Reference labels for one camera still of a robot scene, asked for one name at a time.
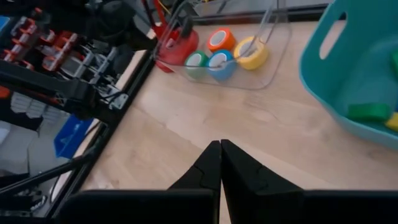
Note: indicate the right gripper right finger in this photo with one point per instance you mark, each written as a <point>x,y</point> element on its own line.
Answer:
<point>248,180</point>

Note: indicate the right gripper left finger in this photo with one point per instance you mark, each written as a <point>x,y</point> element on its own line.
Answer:
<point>205,174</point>

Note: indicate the blue tape roll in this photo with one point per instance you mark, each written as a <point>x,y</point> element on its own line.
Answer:
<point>222,67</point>

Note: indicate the green tape roll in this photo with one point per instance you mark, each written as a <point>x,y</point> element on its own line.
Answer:
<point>196,65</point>

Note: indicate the yellow tape roll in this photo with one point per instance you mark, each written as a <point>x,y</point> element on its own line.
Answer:
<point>253,54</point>

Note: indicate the orange container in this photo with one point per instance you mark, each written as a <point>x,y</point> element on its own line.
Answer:
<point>222,39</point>

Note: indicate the small green stapler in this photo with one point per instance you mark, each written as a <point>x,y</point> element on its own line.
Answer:
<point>368,112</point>

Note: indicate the teal plastic bin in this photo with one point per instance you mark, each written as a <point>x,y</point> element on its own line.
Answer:
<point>357,77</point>

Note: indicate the small yellow stapler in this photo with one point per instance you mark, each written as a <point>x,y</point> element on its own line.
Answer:
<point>393,122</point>

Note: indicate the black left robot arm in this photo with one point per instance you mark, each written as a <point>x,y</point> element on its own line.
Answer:
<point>62,90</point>

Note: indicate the clear plastic bin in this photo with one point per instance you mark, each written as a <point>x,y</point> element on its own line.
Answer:
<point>242,77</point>

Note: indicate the red desk lamp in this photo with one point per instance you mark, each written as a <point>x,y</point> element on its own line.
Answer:
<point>180,46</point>

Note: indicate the blue storage bin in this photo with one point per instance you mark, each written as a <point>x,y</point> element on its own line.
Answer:
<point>70,138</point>

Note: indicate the red drawer parts organiser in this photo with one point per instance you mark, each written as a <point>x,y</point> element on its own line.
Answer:
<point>31,40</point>

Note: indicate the silver mounting bracket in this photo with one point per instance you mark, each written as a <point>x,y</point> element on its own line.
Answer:
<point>119,101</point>

